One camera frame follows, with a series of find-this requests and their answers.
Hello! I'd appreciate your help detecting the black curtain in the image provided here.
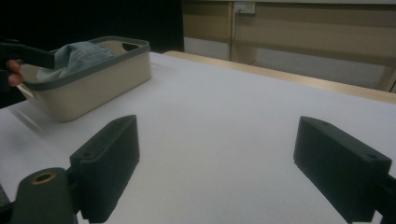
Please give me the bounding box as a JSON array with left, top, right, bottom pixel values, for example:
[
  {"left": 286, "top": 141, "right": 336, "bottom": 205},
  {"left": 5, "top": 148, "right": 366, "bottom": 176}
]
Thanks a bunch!
[{"left": 0, "top": 0, "right": 185, "bottom": 54}]

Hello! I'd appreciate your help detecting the wooden shelf unit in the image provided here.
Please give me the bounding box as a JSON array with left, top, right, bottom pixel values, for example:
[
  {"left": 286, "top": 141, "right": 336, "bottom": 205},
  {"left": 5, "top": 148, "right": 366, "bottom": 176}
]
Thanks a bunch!
[{"left": 182, "top": 0, "right": 396, "bottom": 94}]

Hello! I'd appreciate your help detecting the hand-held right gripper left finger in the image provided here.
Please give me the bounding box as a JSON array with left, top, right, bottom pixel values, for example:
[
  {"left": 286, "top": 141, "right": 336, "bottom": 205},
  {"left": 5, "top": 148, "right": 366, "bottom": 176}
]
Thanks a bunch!
[{"left": 69, "top": 114, "right": 141, "bottom": 224}]

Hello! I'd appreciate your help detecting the light blue cloth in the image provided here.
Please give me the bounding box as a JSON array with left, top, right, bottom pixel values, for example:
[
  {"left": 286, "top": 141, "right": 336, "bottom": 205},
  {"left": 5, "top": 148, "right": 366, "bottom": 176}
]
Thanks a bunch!
[{"left": 36, "top": 41, "right": 115, "bottom": 82}]

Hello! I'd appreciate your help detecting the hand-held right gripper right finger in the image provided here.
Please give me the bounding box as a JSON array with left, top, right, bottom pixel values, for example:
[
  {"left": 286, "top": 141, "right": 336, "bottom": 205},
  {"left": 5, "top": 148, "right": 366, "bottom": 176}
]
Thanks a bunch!
[{"left": 293, "top": 116, "right": 393, "bottom": 224}]

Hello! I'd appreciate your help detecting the beige basket with grey rim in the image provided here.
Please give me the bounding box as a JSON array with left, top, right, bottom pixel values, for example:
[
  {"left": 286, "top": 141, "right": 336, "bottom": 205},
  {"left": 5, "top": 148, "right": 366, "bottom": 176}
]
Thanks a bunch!
[{"left": 19, "top": 35, "right": 152, "bottom": 123}]

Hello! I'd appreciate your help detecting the white wall socket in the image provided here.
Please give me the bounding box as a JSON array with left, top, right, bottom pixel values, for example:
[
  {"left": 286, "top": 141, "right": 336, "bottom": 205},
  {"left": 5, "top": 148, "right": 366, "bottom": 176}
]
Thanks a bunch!
[{"left": 233, "top": 2, "right": 257, "bottom": 15}]

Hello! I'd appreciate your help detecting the white table board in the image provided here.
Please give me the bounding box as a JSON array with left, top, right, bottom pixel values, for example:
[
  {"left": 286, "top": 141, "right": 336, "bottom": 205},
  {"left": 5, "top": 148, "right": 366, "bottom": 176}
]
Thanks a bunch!
[{"left": 0, "top": 50, "right": 396, "bottom": 224}]

